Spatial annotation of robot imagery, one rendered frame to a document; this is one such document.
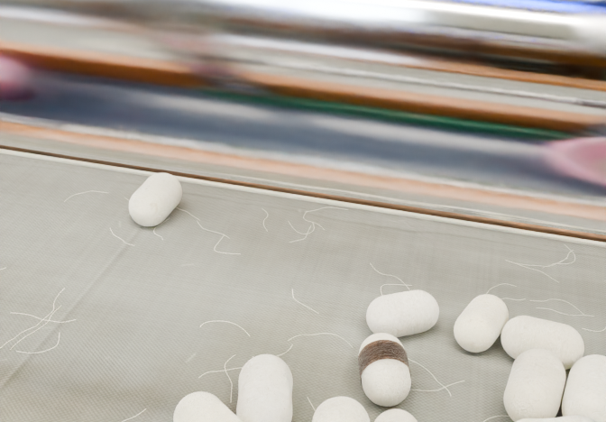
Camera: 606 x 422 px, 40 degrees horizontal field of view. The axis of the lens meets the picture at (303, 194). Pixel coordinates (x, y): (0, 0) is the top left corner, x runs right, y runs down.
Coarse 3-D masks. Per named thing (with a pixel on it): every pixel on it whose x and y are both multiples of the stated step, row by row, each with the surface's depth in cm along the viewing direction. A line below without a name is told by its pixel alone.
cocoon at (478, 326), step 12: (480, 300) 36; (492, 300) 36; (468, 312) 35; (480, 312) 35; (492, 312) 35; (504, 312) 36; (456, 324) 35; (468, 324) 35; (480, 324) 35; (492, 324) 35; (504, 324) 36; (456, 336) 35; (468, 336) 35; (480, 336) 35; (492, 336) 35; (468, 348) 35; (480, 348) 35
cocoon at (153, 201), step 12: (156, 180) 43; (168, 180) 44; (144, 192) 42; (156, 192) 42; (168, 192) 43; (180, 192) 44; (132, 204) 42; (144, 204) 42; (156, 204) 42; (168, 204) 43; (132, 216) 42; (144, 216) 42; (156, 216) 42
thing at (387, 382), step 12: (372, 336) 33; (384, 336) 33; (360, 348) 34; (384, 360) 32; (396, 360) 32; (372, 372) 32; (384, 372) 32; (396, 372) 32; (408, 372) 32; (372, 384) 32; (384, 384) 31; (396, 384) 32; (408, 384) 32; (372, 396) 32; (384, 396) 32; (396, 396) 32
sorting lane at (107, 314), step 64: (0, 192) 46; (64, 192) 46; (128, 192) 46; (192, 192) 47; (256, 192) 47; (0, 256) 40; (64, 256) 40; (128, 256) 41; (192, 256) 41; (256, 256) 41; (320, 256) 42; (384, 256) 42; (448, 256) 42; (512, 256) 42; (576, 256) 43; (0, 320) 36; (64, 320) 36; (128, 320) 36; (192, 320) 37; (256, 320) 37; (320, 320) 37; (448, 320) 38; (576, 320) 38; (0, 384) 32; (64, 384) 33; (128, 384) 33; (192, 384) 33; (320, 384) 33; (448, 384) 34
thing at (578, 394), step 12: (588, 360) 32; (600, 360) 32; (576, 372) 32; (588, 372) 32; (600, 372) 32; (576, 384) 31; (588, 384) 31; (600, 384) 31; (564, 396) 32; (576, 396) 31; (588, 396) 31; (600, 396) 31; (564, 408) 31; (576, 408) 31; (588, 408) 30; (600, 408) 30; (600, 420) 30
